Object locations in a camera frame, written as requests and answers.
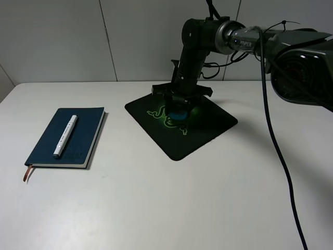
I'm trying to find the dark blue notebook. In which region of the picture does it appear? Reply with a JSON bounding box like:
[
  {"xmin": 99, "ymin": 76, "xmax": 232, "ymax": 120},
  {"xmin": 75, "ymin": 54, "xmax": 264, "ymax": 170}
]
[{"xmin": 23, "ymin": 107, "xmax": 105, "ymax": 181}]

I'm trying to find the black green mouse pad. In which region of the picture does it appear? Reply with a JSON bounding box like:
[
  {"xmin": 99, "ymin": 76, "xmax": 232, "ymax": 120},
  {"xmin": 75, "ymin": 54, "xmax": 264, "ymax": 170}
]
[{"xmin": 125, "ymin": 94, "xmax": 238, "ymax": 161}]

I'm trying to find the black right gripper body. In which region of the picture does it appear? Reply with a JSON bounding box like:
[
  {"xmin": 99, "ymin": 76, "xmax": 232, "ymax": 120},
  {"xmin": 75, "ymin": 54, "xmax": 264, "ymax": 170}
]
[{"xmin": 151, "ymin": 59, "xmax": 213, "ymax": 101}]

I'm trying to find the white marker pen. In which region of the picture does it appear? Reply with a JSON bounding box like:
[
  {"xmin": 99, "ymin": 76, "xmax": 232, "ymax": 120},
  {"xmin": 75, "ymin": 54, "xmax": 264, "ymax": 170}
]
[{"xmin": 53, "ymin": 115, "xmax": 78, "ymax": 159}]

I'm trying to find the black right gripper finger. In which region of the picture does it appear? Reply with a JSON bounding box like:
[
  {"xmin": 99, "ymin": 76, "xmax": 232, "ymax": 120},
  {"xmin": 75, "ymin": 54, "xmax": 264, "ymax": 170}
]
[
  {"xmin": 163, "ymin": 95, "xmax": 174, "ymax": 114},
  {"xmin": 185, "ymin": 98, "xmax": 201, "ymax": 114}
]

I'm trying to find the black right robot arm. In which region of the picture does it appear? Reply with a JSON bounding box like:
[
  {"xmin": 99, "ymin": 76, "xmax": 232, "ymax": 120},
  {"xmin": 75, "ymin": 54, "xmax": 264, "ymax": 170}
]
[{"xmin": 152, "ymin": 17, "xmax": 332, "ymax": 114}]

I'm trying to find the black blue computer mouse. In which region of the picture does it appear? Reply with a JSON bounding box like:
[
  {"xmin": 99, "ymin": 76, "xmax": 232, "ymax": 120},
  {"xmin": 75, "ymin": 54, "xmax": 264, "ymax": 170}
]
[{"xmin": 165, "ymin": 105, "xmax": 188, "ymax": 121}]

